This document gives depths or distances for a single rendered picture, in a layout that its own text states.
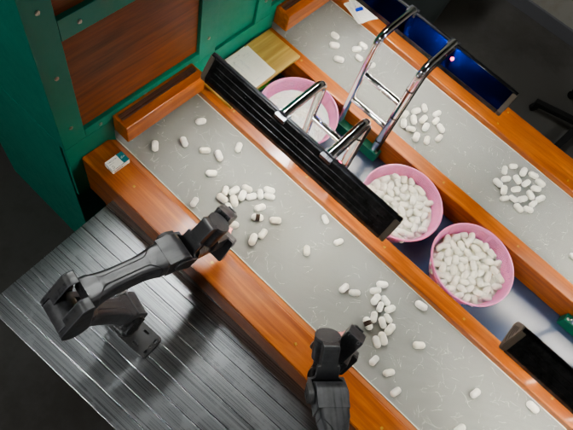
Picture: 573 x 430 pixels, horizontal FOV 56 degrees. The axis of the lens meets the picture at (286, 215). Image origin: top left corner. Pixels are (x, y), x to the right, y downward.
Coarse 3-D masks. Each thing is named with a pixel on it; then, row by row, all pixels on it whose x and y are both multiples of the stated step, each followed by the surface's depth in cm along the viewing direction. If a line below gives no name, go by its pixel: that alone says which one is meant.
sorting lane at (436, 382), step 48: (144, 144) 162; (192, 144) 165; (192, 192) 158; (288, 192) 164; (240, 240) 155; (288, 240) 158; (288, 288) 151; (336, 288) 154; (384, 288) 157; (432, 336) 154; (384, 384) 145; (432, 384) 148; (480, 384) 150
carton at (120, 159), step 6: (114, 156) 153; (120, 156) 154; (126, 156) 154; (108, 162) 152; (114, 162) 153; (120, 162) 153; (126, 162) 154; (108, 168) 153; (114, 168) 152; (120, 168) 154
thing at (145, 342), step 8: (112, 328) 144; (120, 328) 138; (136, 328) 145; (144, 328) 145; (120, 336) 143; (128, 336) 143; (136, 336) 144; (144, 336) 144; (152, 336) 145; (128, 344) 143; (144, 344) 144; (152, 344) 144; (136, 352) 142
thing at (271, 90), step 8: (280, 80) 178; (288, 80) 180; (296, 80) 181; (304, 80) 181; (272, 88) 178; (280, 88) 181; (288, 88) 182; (296, 88) 183; (304, 88) 183; (328, 96) 180; (328, 104) 181; (336, 104) 178; (328, 112) 181; (336, 112) 178; (336, 120) 176; (328, 136) 172
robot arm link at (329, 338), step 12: (324, 336) 115; (336, 336) 116; (324, 348) 112; (336, 348) 112; (324, 360) 113; (336, 360) 113; (324, 372) 114; (336, 372) 115; (312, 384) 113; (312, 396) 110
